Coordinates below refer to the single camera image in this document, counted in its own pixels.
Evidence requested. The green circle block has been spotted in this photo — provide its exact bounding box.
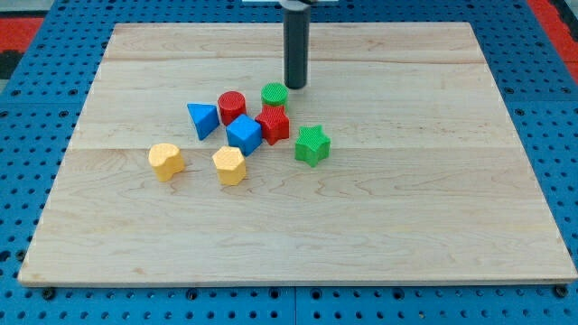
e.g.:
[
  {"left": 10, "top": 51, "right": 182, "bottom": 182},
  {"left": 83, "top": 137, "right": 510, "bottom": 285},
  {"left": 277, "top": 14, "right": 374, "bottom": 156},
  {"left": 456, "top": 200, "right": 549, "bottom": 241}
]
[{"left": 261, "top": 82, "right": 289, "bottom": 107}]

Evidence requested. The green star block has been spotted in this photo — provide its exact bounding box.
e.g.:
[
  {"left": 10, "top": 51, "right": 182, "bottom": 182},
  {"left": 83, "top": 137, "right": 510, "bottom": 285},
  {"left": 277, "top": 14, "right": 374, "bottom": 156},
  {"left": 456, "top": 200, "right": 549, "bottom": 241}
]
[{"left": 294, "top": 125, "right": 331, "bottom": 167}]

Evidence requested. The red star block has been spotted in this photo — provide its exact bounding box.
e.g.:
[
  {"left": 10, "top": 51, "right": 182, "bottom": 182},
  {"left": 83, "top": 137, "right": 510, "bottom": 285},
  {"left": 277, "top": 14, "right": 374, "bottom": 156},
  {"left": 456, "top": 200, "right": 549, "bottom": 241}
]
[{"left": 255, "top": 105, "right": 290, "bottom": 145}]

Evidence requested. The red circle block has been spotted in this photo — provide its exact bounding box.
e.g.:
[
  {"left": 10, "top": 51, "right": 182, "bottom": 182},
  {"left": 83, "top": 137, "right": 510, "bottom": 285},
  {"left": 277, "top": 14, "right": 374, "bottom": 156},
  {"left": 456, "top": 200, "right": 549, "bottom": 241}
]
[{"left": 218, "top": 91, "right": 247, "bottom": 125}]

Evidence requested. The blue cube block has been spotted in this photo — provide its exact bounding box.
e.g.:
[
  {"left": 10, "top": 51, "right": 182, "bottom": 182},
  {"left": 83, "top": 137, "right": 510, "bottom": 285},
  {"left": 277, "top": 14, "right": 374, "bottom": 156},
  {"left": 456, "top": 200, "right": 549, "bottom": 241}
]
[{"left": 226, "top": 114, "right": 262, "bottom": 156}]

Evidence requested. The yellow hexagon block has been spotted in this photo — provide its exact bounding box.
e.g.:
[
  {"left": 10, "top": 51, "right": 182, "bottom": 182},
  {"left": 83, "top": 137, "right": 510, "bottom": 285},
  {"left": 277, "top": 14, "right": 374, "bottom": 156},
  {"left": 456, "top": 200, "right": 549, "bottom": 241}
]
[{"left": 212, "top": 146, "right": 247, "bottom": 185}]

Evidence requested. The blue triangle block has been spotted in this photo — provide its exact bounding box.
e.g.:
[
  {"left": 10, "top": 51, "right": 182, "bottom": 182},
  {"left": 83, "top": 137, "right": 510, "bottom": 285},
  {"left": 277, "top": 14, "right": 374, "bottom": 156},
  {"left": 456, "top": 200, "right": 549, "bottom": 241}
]
[{"left": 187, "top": 103, "right": 220, "bottom": 140}]

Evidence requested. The light wooden board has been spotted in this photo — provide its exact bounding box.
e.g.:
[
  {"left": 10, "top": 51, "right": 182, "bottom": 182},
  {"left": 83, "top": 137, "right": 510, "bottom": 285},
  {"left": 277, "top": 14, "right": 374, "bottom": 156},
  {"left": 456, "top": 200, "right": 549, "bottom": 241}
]
[{"left": 18, "top": 23, "right": 577, "bottom": 288}]

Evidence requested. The yellow heart block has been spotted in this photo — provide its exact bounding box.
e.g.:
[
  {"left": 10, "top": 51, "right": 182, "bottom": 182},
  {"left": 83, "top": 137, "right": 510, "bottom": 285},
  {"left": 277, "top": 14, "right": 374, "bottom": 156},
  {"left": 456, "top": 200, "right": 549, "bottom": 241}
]
[{"left": 148, "top": 143, "right": 185, "bottom": 182}]

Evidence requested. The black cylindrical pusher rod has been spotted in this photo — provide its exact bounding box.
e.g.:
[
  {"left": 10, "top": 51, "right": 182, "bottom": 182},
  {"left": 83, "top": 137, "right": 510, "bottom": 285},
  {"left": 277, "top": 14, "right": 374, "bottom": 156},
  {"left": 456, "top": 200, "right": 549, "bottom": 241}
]
[{"left": 279, "top": 0, "right": 311, "bottom": 89}]

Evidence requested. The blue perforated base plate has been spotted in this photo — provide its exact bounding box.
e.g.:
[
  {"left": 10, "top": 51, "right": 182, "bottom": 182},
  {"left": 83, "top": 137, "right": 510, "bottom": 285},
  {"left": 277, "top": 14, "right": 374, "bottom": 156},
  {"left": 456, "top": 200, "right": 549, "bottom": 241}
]
[{"left": 1, "top": 1, "right": 577, "bottom": 324}]

